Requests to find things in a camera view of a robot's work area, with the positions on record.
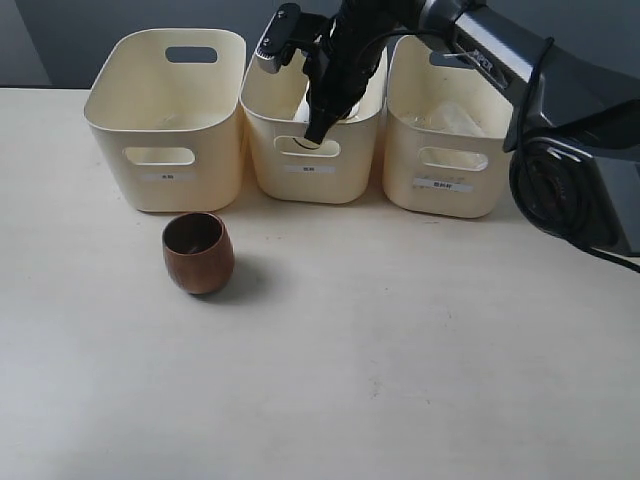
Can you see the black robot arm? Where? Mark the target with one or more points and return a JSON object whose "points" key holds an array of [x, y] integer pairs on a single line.
{"points": [[574, 133]]}

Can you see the cream plastic bin left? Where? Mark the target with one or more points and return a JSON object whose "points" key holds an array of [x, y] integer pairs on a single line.
{"points": [[165, 111]]}

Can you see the white paper cup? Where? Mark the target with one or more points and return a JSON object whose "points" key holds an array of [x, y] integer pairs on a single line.
{"points": [[302, 115]]}

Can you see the cream plastic bin middle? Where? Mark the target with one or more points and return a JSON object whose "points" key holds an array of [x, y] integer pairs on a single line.
{"points": [[338, 172]]}

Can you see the cream plastic bin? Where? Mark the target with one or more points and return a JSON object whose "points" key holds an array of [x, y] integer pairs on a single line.
{"points": [[416, 84], [165, 111], [338, 172]]}

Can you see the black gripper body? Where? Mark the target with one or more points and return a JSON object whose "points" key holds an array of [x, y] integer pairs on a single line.
{"points": [[348, 56]]}

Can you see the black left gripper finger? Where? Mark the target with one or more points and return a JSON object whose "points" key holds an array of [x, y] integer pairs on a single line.
{"points": [[319, 123]]}

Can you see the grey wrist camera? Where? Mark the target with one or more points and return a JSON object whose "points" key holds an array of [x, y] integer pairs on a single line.
{"points": [[283, 35]]}

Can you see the brown wooden cup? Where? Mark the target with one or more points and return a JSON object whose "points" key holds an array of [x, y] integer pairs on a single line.
{"points": [[198, 252]]}

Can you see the cream plastic bin right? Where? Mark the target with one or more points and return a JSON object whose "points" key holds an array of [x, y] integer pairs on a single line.
{"points": [[416, 84]]}

